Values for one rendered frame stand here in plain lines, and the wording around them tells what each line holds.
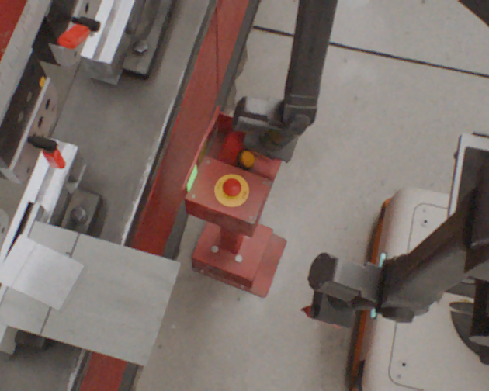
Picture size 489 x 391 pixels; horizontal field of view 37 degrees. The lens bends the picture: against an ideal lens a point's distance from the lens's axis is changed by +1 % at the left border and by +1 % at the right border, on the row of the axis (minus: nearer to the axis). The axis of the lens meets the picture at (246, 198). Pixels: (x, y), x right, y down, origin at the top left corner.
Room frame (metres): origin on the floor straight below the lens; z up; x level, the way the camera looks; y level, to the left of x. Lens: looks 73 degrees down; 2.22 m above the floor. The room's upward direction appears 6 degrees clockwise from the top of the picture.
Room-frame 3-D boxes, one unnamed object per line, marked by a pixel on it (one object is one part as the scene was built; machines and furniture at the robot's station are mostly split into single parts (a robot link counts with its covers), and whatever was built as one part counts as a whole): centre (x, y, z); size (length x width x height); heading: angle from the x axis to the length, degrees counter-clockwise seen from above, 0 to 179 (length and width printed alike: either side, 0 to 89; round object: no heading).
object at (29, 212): (0.23, 0.39, 0.99); 0.20 x 0.03 x 0.03; 170
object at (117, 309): (0.19, 0.25, 1.00); 0.26 x 0.18 x 0.01; 80
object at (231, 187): (0.46, 0.03, 0.79); 0.04 x 0.04 x 0.04
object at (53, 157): (0.35, 0.30, 1.20); 0.04 x 0.02 x 0.10; 80
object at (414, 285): (0.21, -0.24, 1.40); 0.11 x 0.06 x 0.43; 173
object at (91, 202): (0.24, 0.33, 0.89); 0.30 x 0.05 x 0.03; 170
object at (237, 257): (0.51, 0.03, 0.13); 0.10 x 0.10 x 0.01; 75
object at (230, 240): (0.51, 0.03, 0.39); 0.05 x 0.05 x 0.54; 75
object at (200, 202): (0.51, 0.03, 0.75); 0.20 x 0.16 x 0.18; 165
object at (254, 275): (0.50, 0.00, 0.06); 0.25 x 0.20 x 0.12; 75
